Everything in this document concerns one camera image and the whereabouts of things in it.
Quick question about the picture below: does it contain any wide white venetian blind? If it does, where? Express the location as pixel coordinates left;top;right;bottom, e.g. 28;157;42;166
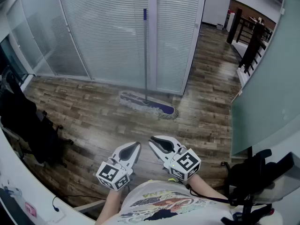
57;0;150;82

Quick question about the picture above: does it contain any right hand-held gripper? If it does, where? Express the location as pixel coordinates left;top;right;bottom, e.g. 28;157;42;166
149;135;202;180

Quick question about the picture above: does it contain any dark glass door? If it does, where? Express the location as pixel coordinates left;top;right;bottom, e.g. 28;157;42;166
0;36;36;80

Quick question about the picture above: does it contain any white printed t-shirt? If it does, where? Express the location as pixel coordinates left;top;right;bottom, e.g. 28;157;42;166
103;180;284;225

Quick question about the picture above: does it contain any frosted glass wall panel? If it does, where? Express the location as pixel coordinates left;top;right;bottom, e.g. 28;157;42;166
6;0;91;77

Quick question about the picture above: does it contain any long white desk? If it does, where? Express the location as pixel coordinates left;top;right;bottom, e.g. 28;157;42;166
0;125;106;225

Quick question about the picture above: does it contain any narrow white venetian blind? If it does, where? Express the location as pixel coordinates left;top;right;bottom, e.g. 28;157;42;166
156;0;203;94

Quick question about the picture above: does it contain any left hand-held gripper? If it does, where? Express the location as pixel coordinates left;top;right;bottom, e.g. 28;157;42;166
96;142;142;192

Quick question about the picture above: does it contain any person's right forearm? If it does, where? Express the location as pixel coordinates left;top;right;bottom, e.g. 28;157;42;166
186;174;230;201

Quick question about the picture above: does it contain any person's left forearm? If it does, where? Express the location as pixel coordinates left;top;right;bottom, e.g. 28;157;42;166
95;188;129;225

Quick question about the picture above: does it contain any small pink item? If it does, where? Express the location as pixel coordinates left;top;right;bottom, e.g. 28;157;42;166
24;202;38;218

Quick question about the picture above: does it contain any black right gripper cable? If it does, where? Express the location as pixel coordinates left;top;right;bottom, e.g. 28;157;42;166
186;183;230;203

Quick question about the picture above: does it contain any black desk mat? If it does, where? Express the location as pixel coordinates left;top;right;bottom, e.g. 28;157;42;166
0;187;27;225

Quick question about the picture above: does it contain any blue mop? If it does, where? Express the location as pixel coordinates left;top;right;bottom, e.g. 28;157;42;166
118;8;179;121

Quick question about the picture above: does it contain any black earphone cable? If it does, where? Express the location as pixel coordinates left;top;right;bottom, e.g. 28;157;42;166
52;195;60;212

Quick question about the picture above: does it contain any frosted glass desk partition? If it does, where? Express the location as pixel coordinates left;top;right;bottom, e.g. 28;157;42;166
231;0;300;157

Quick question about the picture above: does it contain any clear plastic bottle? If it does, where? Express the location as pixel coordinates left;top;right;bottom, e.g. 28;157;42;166
1;184;23;197

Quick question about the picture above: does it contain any dark wooden railing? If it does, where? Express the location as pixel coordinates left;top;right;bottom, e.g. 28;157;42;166
226;7;274;77

